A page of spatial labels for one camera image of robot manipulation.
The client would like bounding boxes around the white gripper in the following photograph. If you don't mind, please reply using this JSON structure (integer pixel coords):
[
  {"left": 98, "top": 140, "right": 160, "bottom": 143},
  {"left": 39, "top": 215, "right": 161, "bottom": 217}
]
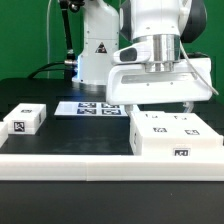
[{"left": 105, "top": 43, "right": 214, "bottom": 118}]

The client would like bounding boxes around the white cabinet door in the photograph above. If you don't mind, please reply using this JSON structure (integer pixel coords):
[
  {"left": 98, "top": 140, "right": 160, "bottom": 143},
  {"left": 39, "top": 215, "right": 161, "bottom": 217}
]
[
  {"left": 131, "top": 111, "right": 177, "bottom": 137},
  {"left": 164, "top": 113, "right": 222, "bottom": 139}
]

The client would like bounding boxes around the white cabinet body box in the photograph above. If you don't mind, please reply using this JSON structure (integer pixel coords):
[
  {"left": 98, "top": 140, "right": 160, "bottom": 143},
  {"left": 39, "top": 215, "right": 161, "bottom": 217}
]
[{"left": 129, "top": 112, "right": 223, "bottom": 157}]

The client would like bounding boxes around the white cabinet top block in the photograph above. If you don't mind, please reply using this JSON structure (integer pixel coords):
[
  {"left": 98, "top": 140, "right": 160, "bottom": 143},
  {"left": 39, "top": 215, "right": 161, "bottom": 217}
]
[{"left": 3, "top": 103, "right": 46, "bottom": 135}]

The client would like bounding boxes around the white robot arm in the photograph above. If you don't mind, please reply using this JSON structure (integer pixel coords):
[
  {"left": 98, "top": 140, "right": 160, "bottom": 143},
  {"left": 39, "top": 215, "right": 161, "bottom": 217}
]
[{"left": 73, "top": 0, "right": 216, "bottom": 112}]

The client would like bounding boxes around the white base marker plate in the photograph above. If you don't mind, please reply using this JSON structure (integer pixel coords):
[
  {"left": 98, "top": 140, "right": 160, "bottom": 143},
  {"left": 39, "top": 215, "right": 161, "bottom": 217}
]
[{"left": 55, "top": 101, "right": 127, "bottom": 117}]

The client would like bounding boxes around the white U-shaped fence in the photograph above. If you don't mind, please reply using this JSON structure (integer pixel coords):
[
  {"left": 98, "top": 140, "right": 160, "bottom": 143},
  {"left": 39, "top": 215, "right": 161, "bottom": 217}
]
[{"left": 0, "top": 120, "right": 224, "bottom": 181}]

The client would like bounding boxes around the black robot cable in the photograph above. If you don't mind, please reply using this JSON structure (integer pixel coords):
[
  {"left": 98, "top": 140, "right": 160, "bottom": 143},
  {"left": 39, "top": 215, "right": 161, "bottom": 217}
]
[{"left": 27, "top": 0, "right": 85, "bottom": 80}]

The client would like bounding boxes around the grey thin cable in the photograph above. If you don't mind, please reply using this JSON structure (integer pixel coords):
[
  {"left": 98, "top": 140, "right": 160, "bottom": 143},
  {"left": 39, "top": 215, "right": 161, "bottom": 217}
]
[{"left": 45, "top": 0, "right": 54, "bottom": 80}]

